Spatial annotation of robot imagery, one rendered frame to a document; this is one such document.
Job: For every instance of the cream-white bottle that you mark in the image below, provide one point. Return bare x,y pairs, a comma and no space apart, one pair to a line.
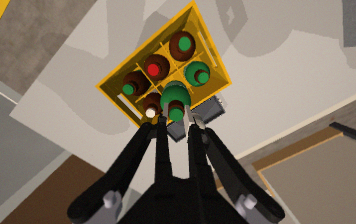
199,120

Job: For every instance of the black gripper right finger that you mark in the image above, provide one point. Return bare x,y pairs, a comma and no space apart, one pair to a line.
250,200

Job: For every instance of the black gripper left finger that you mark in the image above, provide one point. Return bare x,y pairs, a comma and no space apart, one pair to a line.
101,203

